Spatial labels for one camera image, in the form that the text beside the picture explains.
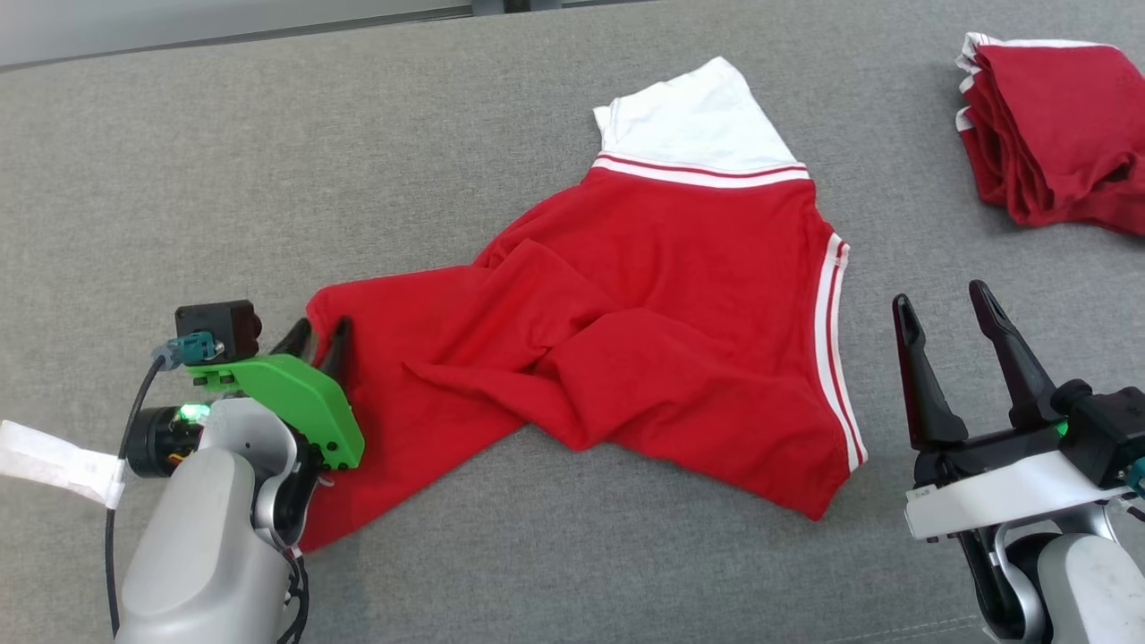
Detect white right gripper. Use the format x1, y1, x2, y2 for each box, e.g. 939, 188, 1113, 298
892, 280, 1131, 543

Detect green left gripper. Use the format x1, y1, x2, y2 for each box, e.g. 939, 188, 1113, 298
186, 318, 367, 471

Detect red shorts white stripe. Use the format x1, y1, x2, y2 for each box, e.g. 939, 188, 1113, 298
954, 31, 1145, 237

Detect red jersey white sleeves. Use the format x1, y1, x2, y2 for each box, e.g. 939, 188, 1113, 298
299, 55, 869, 552

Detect teal left camera connector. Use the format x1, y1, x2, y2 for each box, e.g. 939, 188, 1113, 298
151, 330, 221, 370

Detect black left camera cable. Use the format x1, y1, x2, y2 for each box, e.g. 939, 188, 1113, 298
104, 353, 173, 638

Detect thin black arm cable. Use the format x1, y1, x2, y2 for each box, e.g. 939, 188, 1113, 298
276, 544, 311, 644

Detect white cable wrap tape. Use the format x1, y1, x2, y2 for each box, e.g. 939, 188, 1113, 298
0, 418, 127, 510

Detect grey partition base rail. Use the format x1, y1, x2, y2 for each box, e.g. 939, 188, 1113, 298
0, 5, 475, 72

